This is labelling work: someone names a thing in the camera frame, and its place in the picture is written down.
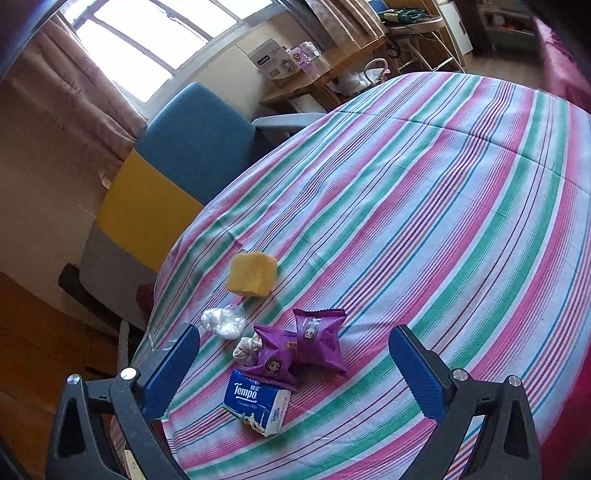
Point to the pink patterned curtain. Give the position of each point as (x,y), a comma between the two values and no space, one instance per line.
(346,18)
(69,87)

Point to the black rolled mat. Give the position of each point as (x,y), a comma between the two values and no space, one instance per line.
(87,290)

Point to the grey yellow blue chair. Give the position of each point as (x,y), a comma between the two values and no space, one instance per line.
(198,129)

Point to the blue white tissue pack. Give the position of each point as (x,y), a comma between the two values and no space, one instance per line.
(254,401)

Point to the wooden side table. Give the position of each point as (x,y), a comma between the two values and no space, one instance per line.
(318,81)

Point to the white folding table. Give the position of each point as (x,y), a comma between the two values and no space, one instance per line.
(415,25)

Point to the white printed box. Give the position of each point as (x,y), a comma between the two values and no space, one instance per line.
(272,62)

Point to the red-brown bag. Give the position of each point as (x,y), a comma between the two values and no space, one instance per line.
(147,302)

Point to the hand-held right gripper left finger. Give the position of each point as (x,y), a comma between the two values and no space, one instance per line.
(171,369)

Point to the white scrunchie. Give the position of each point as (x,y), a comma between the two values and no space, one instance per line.
(244,353)

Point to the small yellow sponge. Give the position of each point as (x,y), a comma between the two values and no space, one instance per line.
(251,274)

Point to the white plastic appliance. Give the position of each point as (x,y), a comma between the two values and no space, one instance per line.
(358,83)

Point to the red blanket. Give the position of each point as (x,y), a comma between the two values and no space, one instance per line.
(568,60)

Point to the small clear plastic bag wad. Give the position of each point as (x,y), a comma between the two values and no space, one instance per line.
(224,322)

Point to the striped tablecloth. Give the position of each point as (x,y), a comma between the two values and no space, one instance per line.
(415,207)

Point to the window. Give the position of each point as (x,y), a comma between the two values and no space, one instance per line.
(152,41)

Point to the wooden wardrobe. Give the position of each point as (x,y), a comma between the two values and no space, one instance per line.
(27,332)

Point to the purple snack packet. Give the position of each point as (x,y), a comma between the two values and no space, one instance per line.
(318,337)
(272,357)

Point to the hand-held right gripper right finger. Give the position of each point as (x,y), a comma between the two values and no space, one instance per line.
(420,369)

